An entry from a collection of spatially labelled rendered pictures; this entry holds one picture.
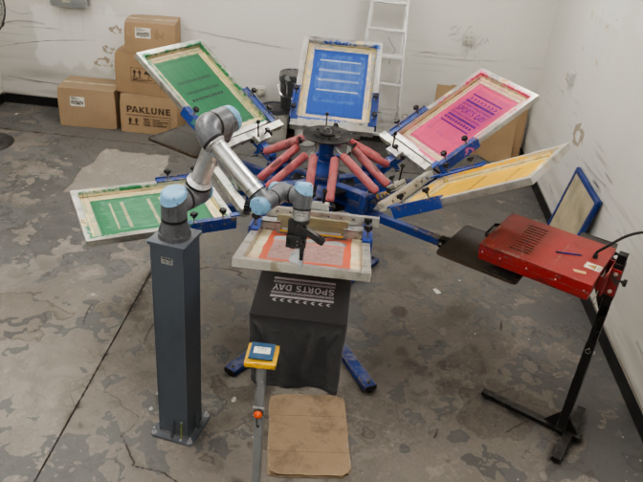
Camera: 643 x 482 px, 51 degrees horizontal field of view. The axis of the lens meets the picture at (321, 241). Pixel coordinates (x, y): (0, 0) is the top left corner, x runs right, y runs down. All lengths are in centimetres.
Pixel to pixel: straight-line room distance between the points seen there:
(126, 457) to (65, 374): 77
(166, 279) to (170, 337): 33
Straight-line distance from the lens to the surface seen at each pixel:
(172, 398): 363
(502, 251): 350
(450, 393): 424
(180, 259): 308
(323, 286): 326
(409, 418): 402
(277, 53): 736
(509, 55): 740
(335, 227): 335
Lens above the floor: 278
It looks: 30 degrees down
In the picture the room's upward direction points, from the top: 5 degrees clockwise
